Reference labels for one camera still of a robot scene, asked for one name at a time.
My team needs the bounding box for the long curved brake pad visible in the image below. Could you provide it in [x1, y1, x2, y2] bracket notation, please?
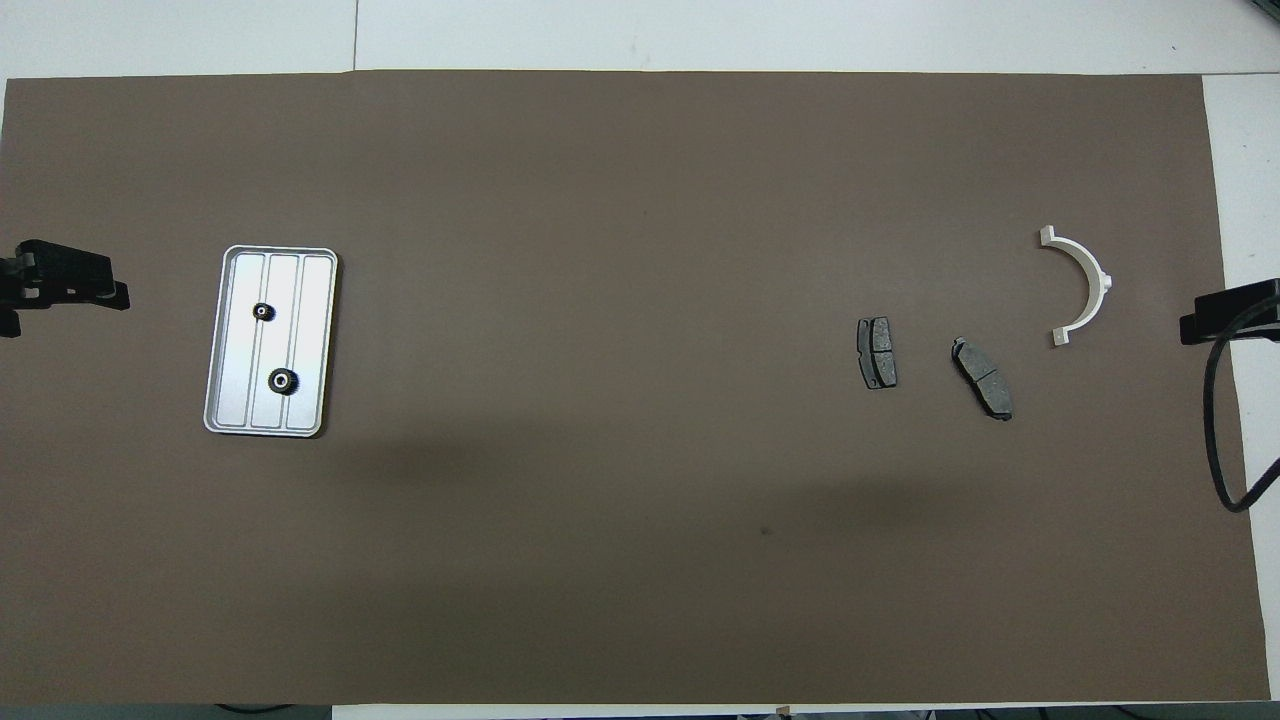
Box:
[950, 337, 1015, 422]

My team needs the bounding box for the silver metal tray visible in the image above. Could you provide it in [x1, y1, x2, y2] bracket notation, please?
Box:
[203, 245, 339, 438]

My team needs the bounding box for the white semicircular bracket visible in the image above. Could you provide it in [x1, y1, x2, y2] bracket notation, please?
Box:
[1039, 225, 1113, 348]

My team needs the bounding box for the short rectangular brake pad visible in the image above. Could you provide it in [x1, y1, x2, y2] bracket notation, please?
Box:
[856, 316, 899, 391]

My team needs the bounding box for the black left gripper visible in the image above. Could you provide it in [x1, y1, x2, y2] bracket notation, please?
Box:
[0, 240, 131, 338]

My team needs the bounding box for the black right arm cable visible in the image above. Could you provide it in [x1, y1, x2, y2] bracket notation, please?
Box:
[1203, 298, 1280, 514]

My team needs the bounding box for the brown table mat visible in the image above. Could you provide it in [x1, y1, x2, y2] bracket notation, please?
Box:
[0, 70, 1271, 707]

